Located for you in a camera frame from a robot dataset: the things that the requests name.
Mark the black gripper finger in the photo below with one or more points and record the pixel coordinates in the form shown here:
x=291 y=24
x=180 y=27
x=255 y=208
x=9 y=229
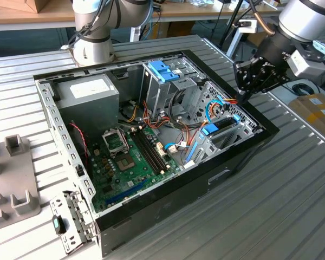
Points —
x=241 y=67
x=273 y=81

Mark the green motherboard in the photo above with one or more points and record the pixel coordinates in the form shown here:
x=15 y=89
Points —
x=119 y=187

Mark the blue expansion slot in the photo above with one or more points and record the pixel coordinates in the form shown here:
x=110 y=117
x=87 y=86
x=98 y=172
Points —
x=127 y=191

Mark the hard disk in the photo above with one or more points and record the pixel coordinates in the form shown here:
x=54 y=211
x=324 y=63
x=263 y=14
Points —
x=208 y=129

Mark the brown cardboard sheet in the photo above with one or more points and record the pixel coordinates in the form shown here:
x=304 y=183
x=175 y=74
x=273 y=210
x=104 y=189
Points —
x=253 y=43

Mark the grey parts rack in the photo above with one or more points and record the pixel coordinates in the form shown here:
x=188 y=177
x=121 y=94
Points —
x=13 y=173

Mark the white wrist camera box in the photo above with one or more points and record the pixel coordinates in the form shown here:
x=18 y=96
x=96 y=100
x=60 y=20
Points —
x=247 y=25
x=306 y=63

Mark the grey metal drive cage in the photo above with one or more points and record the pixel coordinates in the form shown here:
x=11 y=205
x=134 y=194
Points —
x=157 y=94

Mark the black teal latch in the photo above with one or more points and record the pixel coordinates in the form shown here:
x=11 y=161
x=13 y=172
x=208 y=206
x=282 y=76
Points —
x=58 y=226

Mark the brown wooden box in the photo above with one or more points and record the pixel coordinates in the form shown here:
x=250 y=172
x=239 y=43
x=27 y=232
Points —
x=29 y=4

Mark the black tripod pole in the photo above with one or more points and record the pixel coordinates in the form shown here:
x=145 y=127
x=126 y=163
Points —
x=231 y=16

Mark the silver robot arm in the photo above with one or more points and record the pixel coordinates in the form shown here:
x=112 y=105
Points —
x=92 y=32

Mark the metal card retention bracket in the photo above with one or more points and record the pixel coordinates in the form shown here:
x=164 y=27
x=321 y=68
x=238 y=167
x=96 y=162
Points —
x=75 y=216

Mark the open black PC case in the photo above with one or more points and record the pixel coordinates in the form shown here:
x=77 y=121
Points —
x=178 y=205

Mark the blue drive cage latch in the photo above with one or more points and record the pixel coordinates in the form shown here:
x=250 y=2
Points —
x=159 y=69

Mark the grey power supply unit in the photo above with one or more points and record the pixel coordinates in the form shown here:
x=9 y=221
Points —
x=89 y=108

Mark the labelled cardboard box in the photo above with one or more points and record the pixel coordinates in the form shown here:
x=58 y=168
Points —
x=308 y=113

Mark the grey metal disk bay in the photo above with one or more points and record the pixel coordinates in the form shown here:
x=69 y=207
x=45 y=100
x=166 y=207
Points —
x=205 y=145

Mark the black RAM slot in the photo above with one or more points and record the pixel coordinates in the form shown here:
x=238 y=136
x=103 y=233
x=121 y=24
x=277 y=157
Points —
x=146 y=154
x=153 y=150

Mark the cream board connector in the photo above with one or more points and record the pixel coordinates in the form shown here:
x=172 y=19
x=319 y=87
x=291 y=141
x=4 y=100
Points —
x=161 y=150

